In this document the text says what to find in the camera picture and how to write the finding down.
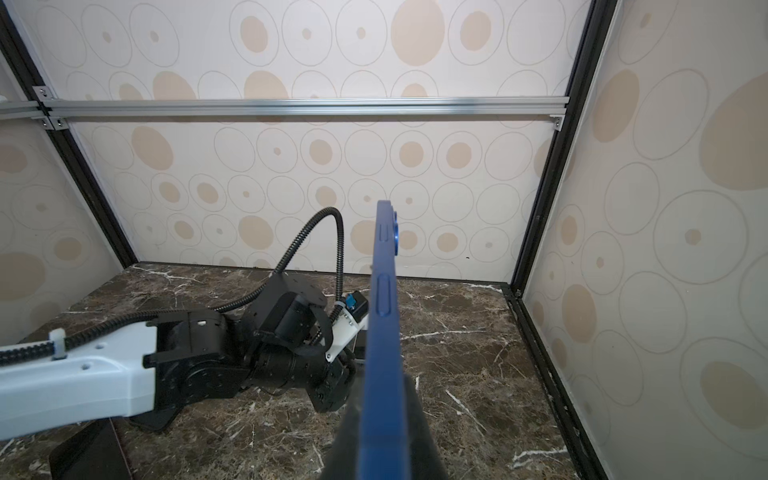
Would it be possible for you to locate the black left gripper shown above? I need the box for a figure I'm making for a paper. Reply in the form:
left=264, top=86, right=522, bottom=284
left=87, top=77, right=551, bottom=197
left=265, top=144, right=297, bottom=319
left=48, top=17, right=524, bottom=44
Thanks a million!
left=251, top=344, right=357, bottom=413

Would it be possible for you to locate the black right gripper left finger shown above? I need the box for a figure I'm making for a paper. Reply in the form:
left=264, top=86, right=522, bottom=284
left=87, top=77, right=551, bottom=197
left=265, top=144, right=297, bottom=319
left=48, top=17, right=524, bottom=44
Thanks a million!
left=320, top=375, right=364, bottom=480

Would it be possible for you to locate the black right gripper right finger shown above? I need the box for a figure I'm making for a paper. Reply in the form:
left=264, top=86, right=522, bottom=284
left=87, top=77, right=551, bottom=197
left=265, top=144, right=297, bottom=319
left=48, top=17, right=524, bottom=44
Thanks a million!
left=404, top=375, right=447, bottom=480

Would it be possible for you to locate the blue-edged phone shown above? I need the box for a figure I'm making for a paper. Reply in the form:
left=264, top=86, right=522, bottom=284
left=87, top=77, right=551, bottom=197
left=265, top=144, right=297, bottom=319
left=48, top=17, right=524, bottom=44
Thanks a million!
left=357, top=200, right=411, bottom=479

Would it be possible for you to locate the purple-edged phone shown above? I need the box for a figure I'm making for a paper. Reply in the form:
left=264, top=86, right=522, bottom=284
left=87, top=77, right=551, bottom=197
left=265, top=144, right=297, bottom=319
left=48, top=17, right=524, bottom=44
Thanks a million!
left=49, top=419, right=133, bottom=480

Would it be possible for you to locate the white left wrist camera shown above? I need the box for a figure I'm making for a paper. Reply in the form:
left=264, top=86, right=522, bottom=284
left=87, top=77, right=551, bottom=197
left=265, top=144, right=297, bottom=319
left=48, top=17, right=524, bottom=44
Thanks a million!
left=325, top=290, right=369, bottom=363

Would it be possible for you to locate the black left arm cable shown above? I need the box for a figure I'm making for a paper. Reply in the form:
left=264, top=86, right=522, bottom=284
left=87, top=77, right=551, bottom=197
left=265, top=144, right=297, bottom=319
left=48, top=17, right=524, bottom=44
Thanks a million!
left=0, top=206, right=346, bottom=367

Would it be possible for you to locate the horizontal aluminium frame bar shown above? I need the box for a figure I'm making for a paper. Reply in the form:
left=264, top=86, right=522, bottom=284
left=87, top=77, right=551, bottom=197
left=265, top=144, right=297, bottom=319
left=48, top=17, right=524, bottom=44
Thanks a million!
left=1, top=87, right=569, bottom=131

